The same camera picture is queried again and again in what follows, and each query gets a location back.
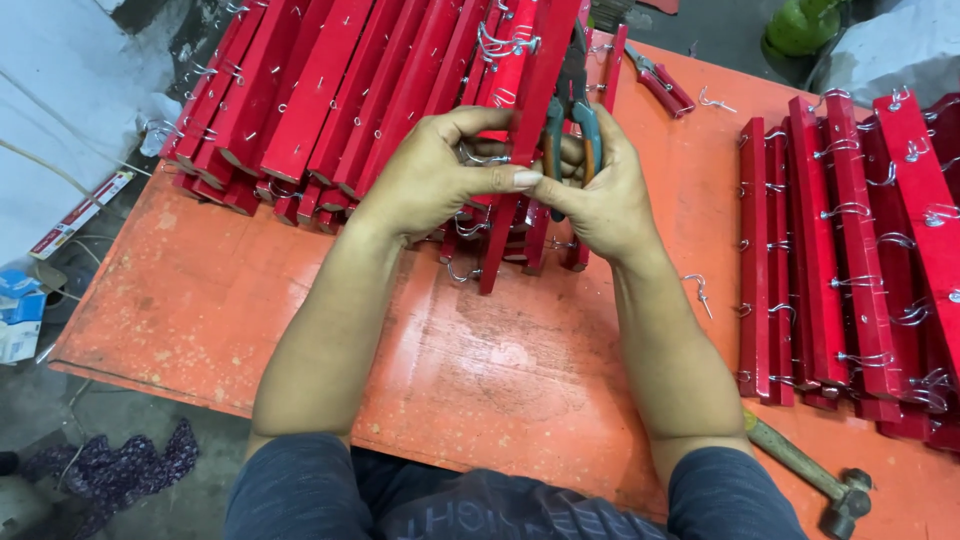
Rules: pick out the person's right hand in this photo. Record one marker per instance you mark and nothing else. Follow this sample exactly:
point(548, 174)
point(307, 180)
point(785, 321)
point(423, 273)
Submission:
point(611, 202)

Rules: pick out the person's left hand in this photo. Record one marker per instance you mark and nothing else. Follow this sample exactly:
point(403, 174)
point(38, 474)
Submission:
point(427, 180)

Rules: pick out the red wooden hook strip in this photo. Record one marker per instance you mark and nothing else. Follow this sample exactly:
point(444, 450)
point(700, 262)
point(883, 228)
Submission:
point(541, 75)

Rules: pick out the loose silver screw hook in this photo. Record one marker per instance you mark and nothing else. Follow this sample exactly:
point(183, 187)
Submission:
point(699, 289)
point(714, 101)

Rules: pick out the large heap of red strips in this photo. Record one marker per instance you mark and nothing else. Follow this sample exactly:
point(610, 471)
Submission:
point(322, 97)

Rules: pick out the row of finished red strips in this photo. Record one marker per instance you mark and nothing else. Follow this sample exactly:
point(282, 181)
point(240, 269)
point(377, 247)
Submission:
point(847, 255)

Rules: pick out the green gas cylinder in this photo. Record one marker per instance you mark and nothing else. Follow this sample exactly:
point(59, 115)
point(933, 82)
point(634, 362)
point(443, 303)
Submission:
point(802, 26)

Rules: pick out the white sack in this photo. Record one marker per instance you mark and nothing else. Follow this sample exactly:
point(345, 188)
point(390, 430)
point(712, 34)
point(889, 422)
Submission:
point(900, 52)

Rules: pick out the red white flat carton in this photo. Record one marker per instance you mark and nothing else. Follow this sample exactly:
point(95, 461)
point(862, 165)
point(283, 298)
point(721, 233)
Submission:
point(79, 216)

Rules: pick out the dark floral cloth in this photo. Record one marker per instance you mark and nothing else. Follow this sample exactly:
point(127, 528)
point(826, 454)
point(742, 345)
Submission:
point(120, 465)

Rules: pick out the blue white small carton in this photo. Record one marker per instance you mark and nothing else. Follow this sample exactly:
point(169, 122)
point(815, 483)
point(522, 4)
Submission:
point(19, 315)

